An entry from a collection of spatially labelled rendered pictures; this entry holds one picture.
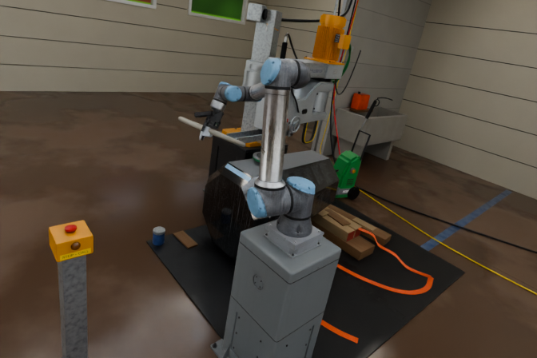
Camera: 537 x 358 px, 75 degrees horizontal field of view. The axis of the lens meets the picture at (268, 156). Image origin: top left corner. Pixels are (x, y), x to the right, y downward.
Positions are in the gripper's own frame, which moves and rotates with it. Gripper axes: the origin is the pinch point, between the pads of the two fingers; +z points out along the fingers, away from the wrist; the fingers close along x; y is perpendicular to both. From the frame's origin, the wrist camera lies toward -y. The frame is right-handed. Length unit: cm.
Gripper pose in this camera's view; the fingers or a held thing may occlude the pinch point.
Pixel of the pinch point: (200, 137)
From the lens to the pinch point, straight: 220.1
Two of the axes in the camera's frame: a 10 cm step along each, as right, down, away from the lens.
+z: -3.9, 9.2, 0.2
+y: 9.2, 3.9, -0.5
